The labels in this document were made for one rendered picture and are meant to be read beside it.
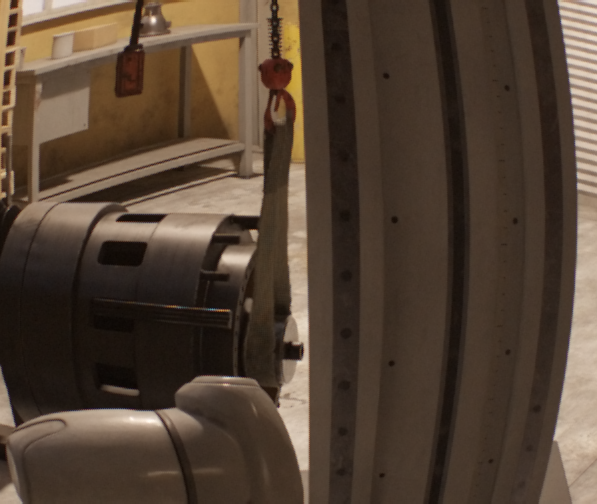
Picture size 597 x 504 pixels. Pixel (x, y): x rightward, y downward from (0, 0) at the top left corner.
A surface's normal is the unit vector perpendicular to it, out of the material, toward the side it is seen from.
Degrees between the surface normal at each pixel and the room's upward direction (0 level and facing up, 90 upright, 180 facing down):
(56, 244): 33
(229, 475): 70
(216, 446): 56
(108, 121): 90
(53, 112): 90
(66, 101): 90
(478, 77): 90
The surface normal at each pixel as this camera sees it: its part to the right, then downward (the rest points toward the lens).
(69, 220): -0.09, -0.86
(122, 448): 0.22, -0.54
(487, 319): -0.06, 0.25
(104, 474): 0.28, -0.18
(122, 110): 0.76, 0.14
